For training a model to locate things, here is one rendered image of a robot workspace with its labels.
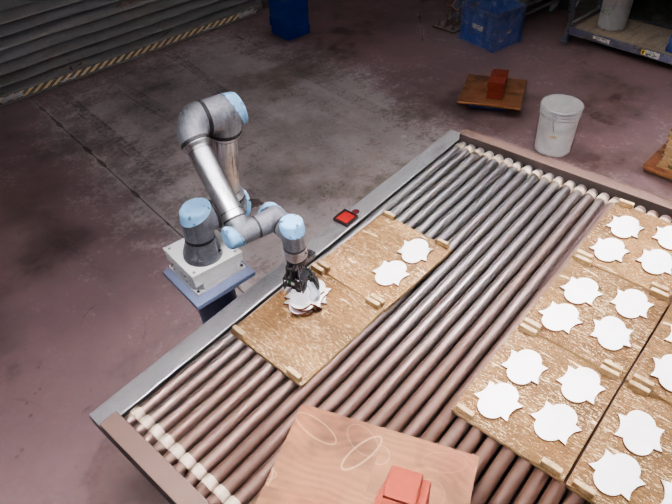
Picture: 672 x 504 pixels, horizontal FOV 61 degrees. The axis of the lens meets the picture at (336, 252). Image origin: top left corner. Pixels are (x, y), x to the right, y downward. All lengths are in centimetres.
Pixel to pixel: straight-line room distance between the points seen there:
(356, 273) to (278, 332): 38
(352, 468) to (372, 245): 97
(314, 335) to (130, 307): 182
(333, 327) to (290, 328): 15
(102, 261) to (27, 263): 50
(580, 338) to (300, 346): 92
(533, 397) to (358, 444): 57
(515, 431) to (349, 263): 86
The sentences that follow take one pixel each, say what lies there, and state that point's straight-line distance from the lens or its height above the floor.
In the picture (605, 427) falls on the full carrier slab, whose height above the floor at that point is 94.
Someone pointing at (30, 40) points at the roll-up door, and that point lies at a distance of 622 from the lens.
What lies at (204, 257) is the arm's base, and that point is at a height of 101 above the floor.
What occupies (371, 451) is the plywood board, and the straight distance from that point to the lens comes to 160.
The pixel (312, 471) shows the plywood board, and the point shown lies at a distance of 158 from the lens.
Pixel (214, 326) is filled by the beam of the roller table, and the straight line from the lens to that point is 208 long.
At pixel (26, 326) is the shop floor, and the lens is 377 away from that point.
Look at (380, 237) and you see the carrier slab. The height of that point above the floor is 94.
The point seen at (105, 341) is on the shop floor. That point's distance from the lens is 346.
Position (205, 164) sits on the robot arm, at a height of 148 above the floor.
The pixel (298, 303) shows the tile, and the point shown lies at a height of 100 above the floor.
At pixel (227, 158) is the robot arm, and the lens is 202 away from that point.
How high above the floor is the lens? 246
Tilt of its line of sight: 43 degrees down
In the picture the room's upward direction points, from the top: 4 degrees counter-clockwise
